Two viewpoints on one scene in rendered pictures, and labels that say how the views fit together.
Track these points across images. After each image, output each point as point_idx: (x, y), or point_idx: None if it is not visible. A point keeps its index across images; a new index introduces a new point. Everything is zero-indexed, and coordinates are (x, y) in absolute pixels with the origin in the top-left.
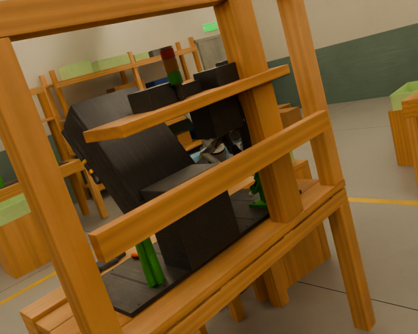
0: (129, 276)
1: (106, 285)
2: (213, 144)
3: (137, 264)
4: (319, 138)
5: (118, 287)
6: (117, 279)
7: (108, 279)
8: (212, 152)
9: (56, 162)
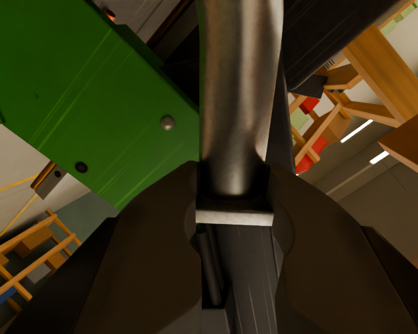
0: (154, 4)
1: (157, 26)
2: (354, 236)
3: (121, 15)
4: None
5: (176, 0)
6: (152, 19)
7: (142, 36)
8: (92, 268)
9: None
